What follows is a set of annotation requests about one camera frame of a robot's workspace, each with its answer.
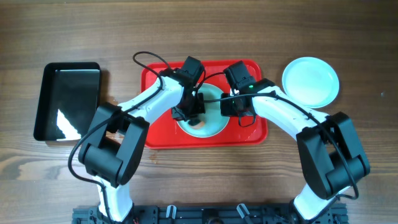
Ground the green and yellow sponge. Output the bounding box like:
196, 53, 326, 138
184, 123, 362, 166
188, 118, 205, 129

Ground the white plate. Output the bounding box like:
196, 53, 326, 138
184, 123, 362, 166
177, 83, 229, 138
282, 57, 340, 108

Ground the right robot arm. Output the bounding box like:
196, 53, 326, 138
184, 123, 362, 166
219, 79, 371, 223

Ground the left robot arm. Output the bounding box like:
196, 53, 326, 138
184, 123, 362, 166
71, 68, 205, 223

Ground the red plastic tray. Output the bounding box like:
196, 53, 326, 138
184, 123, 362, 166
141, 59, 268, 149

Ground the black rectangular water tub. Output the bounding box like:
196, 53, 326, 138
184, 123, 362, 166
33, 62, 101, 141

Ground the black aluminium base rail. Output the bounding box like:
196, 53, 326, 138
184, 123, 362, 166
72, 203, 349, 224

